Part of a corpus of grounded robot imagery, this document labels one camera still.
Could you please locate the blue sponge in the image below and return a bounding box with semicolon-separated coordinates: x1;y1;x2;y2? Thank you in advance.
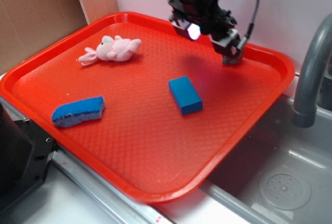
51;96;105;128

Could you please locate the black coiled cable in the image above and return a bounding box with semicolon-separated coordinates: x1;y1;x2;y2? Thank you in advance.
240;0;260;47

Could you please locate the grey faucet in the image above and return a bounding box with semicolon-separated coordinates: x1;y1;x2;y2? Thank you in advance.
292;15;331;128

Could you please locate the pink plush toy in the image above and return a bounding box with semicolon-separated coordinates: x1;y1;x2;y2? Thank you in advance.
78;35;142;66

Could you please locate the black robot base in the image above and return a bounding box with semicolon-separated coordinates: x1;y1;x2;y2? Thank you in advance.
1;106;54;213

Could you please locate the round sink drain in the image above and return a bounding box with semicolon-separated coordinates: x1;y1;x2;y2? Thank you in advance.
259;173;311;211

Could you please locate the blue rectangular block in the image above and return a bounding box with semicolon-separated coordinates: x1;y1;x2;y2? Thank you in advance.
168;76;203;115

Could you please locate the grey plastic sink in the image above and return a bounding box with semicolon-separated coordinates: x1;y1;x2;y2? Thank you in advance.
199;72;332;224

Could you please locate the brown cardboard panel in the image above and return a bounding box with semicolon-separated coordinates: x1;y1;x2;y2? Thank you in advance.
1;0;118;74

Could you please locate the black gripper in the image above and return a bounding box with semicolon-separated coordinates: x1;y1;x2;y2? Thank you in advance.
168;0;244;58

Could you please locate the red plastic tray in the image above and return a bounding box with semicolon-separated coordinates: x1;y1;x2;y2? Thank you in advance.
1;12;295;203

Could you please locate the brown rock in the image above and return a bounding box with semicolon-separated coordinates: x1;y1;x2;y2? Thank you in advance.
222;50;244;66

